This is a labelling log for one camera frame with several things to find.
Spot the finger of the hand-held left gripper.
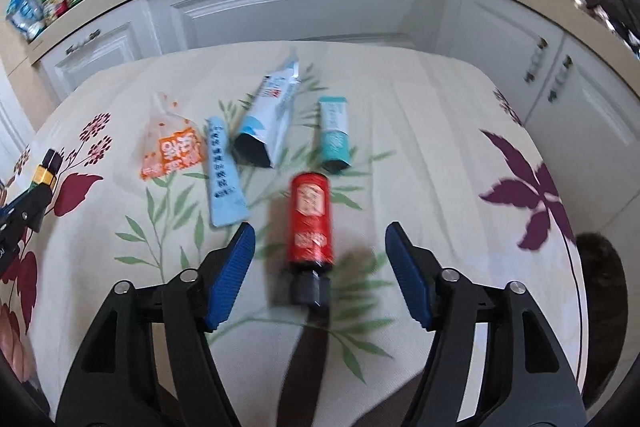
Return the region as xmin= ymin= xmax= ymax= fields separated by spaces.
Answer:
xmin=17 ymin=183 xmax=57 ymax=234
xmin=0 ymin=202 xmax=24 ymax=233

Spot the red tube with black cap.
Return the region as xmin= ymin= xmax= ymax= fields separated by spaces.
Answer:
xmin=287 ymin=172 xmax=335 ymax=308

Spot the black trash bin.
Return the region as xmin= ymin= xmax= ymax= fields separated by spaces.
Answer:
xmin=575 ymin=232 xmax=630 ymax=408

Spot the black bottle with gold band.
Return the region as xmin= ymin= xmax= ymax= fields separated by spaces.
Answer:
xmin=31 ymin=148 xmax=63 ymax=195

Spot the short drawer handle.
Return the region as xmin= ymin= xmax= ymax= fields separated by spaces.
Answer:
xmin=65 ymin=29 xmax=101 ymax=54

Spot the clear bag with orange print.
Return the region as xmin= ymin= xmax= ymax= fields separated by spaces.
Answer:
xmin=140 ymin=92 xmax=208 ymax=180

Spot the floral tablecloth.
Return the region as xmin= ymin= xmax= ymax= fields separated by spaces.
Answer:
xmin=0 ymin=41 xmax=591 ymax=427

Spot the blue labelled tube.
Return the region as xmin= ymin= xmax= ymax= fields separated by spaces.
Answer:
xmin=204 ymin=116 xmax=250 ymax=228

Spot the blue and white bag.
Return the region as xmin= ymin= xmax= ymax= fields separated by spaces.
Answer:
xmin=6 ymin=0 xmax=46 ymax=40

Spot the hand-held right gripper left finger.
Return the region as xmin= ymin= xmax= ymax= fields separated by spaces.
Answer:
xmin=54 ymin=222 xmax=257 ymax=427

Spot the cabinet door handle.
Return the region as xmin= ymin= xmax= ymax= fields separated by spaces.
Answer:
xmin=547 ymin=56 xmax=573 ymax=102
xmin=524 ymin=38 xmax=548 ymax=82

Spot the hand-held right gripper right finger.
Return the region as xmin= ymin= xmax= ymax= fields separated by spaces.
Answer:
xmin=385 ymin=221 xmax=588 ymax=427

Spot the blue and white torn pouch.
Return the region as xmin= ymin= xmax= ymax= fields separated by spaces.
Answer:
xmin=234 ymin=48 xmax=301 ymax=168

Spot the teal sachet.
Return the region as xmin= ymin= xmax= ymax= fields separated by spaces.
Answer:
xmin=318 ymin=96 xmax=352 ymax=172

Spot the white kitchen cabinet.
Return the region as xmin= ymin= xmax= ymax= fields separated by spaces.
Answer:
xmin=37 ymin=0 xmax=640 ymax=258

